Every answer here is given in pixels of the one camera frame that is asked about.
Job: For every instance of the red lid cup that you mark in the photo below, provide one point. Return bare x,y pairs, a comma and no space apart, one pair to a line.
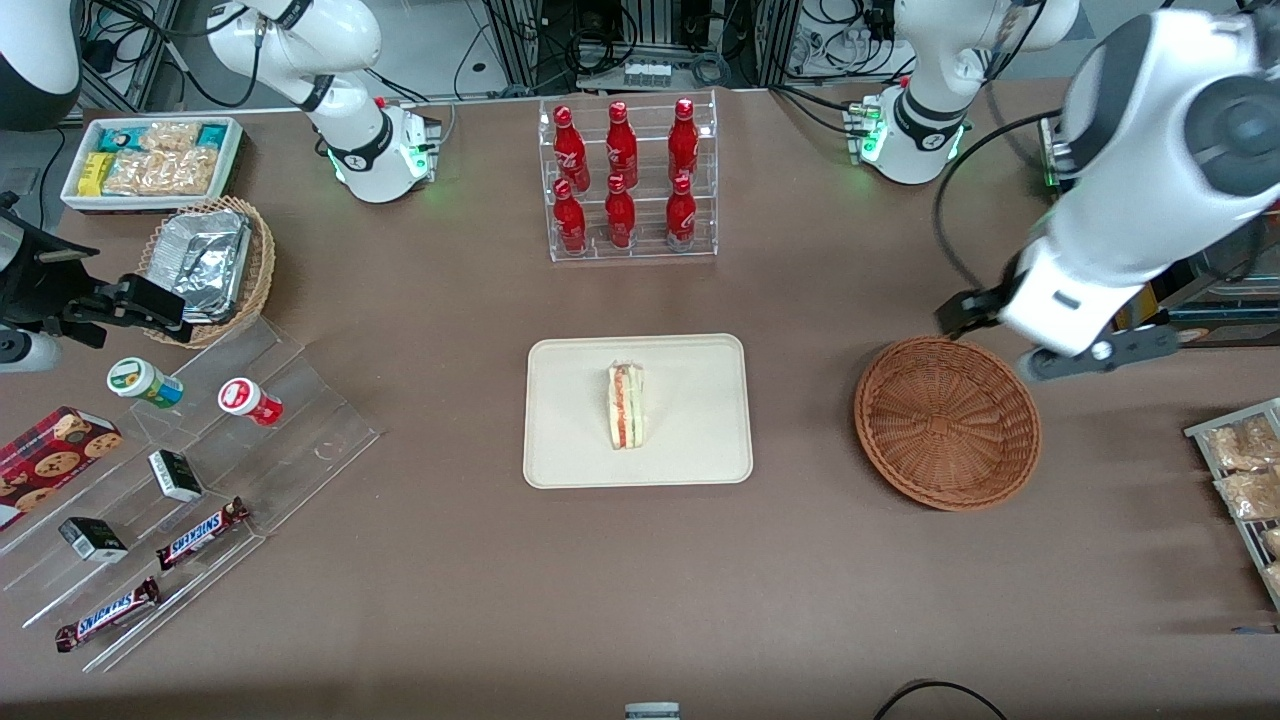
248,400

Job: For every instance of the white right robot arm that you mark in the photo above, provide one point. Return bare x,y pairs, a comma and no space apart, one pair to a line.
350,40

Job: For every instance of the tray of packaged crackers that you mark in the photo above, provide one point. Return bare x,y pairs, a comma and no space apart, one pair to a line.
1200,432

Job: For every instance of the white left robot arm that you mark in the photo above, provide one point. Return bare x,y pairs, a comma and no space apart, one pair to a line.
1150,120

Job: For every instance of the red cookie box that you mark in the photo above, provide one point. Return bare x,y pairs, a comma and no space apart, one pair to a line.
55,460

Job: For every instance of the tan wicker basket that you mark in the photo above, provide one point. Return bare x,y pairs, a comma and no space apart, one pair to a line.
262,270

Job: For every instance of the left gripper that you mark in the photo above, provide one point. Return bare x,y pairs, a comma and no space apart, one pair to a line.
982,302

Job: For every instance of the red cola bottle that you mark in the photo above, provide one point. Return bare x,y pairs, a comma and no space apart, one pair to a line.
570,222
620,218
621,145
683,140
681,215
571,150

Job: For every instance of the snickers chocolate bar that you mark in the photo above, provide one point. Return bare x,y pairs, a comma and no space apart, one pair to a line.
108,614
200,535

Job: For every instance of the stacked foil containers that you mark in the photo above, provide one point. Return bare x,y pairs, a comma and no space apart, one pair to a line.
210,265

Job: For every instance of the cream plastic tray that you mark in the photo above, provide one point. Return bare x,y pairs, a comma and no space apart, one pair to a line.
700,420

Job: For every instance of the white power strip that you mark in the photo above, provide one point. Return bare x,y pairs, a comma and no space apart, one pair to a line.
648,73

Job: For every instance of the yellow snack packet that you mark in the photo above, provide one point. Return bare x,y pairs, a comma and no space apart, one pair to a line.
95,175

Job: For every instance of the triangle sandwich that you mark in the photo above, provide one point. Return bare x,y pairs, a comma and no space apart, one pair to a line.
626,405

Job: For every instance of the brown round wicker basket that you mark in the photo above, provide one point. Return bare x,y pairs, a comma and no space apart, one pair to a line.
945,425

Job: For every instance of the white plastic snack bin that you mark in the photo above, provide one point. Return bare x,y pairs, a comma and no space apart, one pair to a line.
232,165

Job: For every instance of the clear acrylic stepped stand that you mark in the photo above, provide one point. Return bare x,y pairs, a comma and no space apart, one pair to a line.
300,430

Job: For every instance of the black machine yellow panel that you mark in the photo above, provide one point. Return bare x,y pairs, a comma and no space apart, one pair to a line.
1230,335

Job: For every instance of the small dark box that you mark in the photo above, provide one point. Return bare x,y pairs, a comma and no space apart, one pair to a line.
92,540
175,476

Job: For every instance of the green lid cup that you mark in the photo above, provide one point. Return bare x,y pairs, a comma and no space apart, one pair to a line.
140,380

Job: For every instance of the large clear cookie bag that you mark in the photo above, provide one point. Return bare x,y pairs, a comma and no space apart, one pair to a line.
165,172

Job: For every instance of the small grey device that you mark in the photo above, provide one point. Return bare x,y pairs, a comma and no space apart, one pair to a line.
652,711

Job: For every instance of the teal snack packet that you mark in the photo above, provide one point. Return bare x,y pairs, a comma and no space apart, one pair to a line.
120,138
212,135

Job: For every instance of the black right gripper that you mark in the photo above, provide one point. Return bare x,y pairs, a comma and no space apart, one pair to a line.
40,292

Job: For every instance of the clear bag of pastries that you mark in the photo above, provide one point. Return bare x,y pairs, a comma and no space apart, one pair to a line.
1272,542
1250,495
1274,576
1240,445

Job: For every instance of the small clear cookie bag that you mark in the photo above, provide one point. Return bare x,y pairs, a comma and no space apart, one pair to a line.
170,136

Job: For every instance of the clear acrylic bottle rack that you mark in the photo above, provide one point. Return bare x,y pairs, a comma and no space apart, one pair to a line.
645,175

